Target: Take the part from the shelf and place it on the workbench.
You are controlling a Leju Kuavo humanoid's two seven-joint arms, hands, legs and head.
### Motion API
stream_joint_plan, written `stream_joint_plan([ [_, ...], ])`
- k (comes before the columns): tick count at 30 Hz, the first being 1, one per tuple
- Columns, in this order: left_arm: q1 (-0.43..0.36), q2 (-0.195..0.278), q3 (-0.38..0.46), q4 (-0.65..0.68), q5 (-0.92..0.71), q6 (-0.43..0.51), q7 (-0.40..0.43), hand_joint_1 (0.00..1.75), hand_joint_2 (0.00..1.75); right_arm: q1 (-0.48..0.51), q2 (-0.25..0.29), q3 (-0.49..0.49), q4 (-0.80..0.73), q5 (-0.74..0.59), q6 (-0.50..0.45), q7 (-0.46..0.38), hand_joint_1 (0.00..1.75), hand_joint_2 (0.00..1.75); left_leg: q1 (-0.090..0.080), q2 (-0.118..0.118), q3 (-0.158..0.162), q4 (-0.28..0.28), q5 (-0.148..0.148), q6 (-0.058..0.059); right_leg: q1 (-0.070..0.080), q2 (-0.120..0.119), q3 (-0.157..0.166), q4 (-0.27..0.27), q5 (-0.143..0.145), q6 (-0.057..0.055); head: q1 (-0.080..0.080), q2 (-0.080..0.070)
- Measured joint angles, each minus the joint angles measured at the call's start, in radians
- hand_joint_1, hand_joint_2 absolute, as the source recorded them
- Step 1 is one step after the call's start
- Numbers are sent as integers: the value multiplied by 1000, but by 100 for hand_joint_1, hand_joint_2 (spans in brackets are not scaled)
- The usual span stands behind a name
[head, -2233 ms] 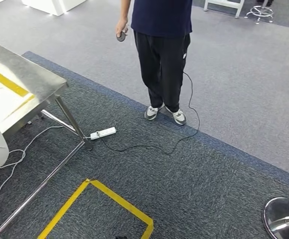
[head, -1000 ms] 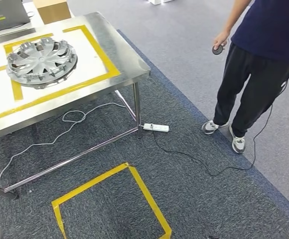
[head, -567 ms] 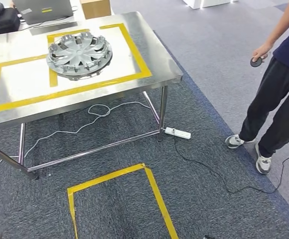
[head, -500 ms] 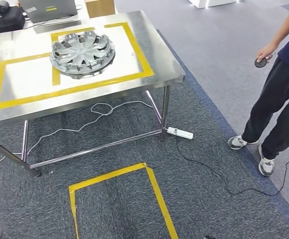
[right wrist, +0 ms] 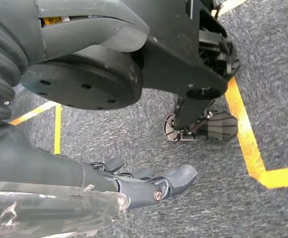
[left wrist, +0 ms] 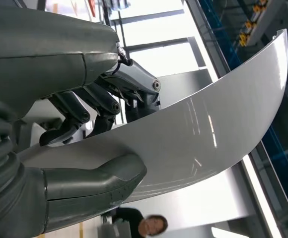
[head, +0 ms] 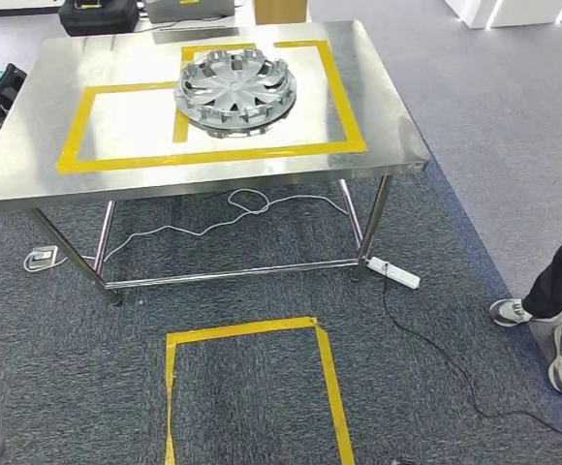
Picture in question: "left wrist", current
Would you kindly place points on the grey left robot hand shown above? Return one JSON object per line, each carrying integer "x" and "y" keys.
{"x": 47, "y": 65}

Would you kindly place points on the person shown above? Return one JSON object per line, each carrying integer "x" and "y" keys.
{"x": 149, "y": 226}

